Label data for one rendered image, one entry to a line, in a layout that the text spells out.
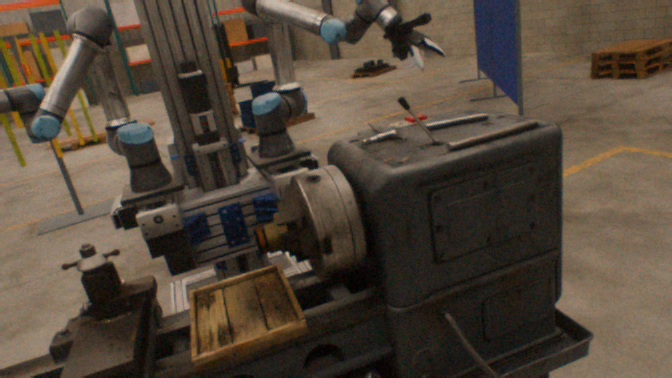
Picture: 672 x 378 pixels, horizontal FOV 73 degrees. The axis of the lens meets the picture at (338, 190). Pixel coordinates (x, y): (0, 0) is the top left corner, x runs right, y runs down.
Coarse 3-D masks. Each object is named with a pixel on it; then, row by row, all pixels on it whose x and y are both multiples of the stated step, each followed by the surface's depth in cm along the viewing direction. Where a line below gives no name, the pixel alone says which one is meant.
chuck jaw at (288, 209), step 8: (288, 184) 132; (280, 192) 133; (288, 192) 131; (288, 200) 131; (296, 200) 131; (280, 208) 130; (288, 208) 130; (296, 208) 131; (280, 216) 129; (288, 216) 130; (296, 216) 130; (304, 216) 133
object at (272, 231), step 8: (272, 224) 128; (280, 224) 129; (256, 232) 126; (264, 232) 126; (272, 232) 126; (280, 232) 127; (256, 240) 125; (264, 240) 125; (272, 240) 125; (280, 240) 125; (264, 248) 125; (272, 248) 126; (280, 248) 127
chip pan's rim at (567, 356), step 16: (560, 320) 152; (576, 336) 146; (592, 336) 139; (528, 352) 144; (560, 352) 135; (576, 352) 140; (384, 368) 147; (496, 368) 141; (528, 368) 134; (544, 368) 137
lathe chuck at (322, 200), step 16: (304, 176) 126; (320, 176) 125; (304, 192) 120; (320, 192) 120; (336, 192) 120; (304, 208) 124; (320, 208) 118; (336, 208) 119; (304, 224) 136; (320, 224) 117; (336, 224) 118; (320, 240) 117; (336, 240) 118; (352, 240) 120; (320, 256) 120; (336, 256) 120; (352, 256) 122; (320, 272) 127
